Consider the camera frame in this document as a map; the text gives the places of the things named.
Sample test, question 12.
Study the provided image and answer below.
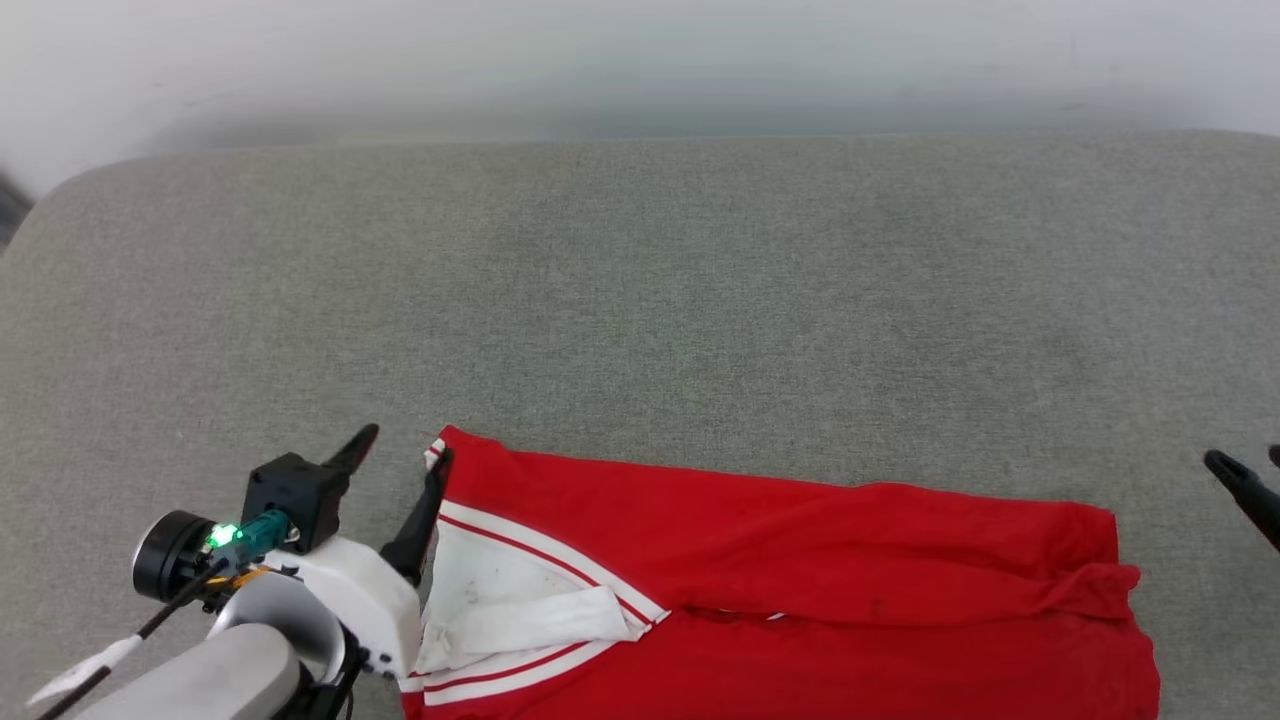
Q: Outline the teal connector board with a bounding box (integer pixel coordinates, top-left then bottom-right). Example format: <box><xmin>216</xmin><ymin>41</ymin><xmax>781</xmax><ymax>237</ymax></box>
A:
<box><xmin>205</xmin><ymin>510</ymin><xmax>297</xmax><ymax>557</ymax></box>

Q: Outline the black cable into connector board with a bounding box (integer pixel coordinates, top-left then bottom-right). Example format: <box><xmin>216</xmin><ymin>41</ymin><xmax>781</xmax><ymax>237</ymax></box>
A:
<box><xmin>35</xmin><ymin>560</ymin><xmax>229</xmax><ymax>720</ymax></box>

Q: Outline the red and white garment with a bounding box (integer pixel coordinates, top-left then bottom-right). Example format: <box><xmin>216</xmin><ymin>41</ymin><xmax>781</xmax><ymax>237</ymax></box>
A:
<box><xmin>400</xmin><ymin>425</ymin><xmax>1162</xmax><ymax>720</ymax></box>

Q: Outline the grey fabric sofa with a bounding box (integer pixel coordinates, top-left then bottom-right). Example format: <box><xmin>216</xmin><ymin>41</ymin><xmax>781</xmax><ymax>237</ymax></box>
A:
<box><xmin>0</xmin><ymin>130</ymin><xmax>1280</xmax><ymax>720</ymax></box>

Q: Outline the white cable tag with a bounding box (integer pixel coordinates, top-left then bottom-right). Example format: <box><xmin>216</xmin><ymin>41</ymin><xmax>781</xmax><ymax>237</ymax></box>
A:
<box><xmin>25</xmin><ymin>634</ymin><xmax>147</xmax><ymax>707</ymax></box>

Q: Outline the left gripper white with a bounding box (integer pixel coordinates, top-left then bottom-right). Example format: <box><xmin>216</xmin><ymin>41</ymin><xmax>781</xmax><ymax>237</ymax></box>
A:
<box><xmin>263</xmin><ymin>423</ymin><xmax>454</xmax><ymax>681</ymax></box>

